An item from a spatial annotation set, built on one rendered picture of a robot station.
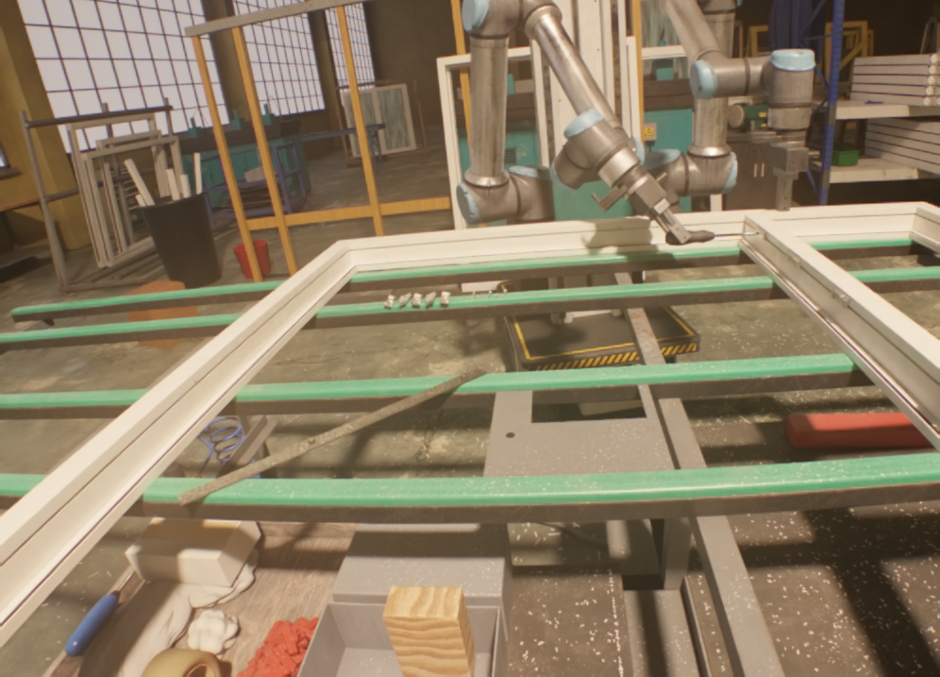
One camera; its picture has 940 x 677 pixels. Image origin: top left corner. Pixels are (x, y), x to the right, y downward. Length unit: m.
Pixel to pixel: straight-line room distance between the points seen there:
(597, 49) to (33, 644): 2.67
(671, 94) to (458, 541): 4.48
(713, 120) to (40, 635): 2.69
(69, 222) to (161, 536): 8.68
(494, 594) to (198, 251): 4.68
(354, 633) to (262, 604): 0.19
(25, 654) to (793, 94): 2.50
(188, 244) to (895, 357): 4.91
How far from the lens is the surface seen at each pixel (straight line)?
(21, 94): 9.58
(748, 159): 4.96
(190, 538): 0.98
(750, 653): 0.54
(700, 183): 2.07
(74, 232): 9.58
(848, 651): 0.87
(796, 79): 1.38
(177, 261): 5.19
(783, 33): 5.91
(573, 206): 2.11
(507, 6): 1.67
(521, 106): 4.83
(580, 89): 1.51
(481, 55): 1.69
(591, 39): 2.18
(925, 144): 5.55
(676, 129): 5.01
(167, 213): 5.09
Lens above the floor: 1.27
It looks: 25 degrees down
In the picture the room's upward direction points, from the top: 7 degrees counter-clockwise
